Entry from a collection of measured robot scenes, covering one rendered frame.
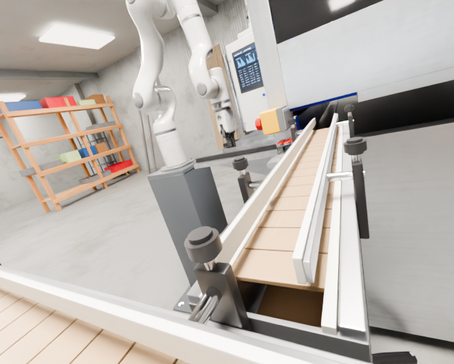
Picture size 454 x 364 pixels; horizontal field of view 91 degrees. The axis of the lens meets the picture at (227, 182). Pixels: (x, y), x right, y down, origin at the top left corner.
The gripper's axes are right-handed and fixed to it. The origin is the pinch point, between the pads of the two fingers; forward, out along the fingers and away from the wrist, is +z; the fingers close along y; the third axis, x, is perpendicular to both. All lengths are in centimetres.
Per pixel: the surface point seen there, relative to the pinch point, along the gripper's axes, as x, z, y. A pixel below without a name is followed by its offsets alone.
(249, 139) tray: -0.4, 2.8, 19.6
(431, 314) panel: -66, 72, -13
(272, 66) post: -27.6, -23.5, -12.6
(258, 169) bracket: -10.8, 13.0, -2.5
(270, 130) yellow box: -25.4, -5.0, -21.7
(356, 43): -51, -22, -13
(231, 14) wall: 147, -203, 438
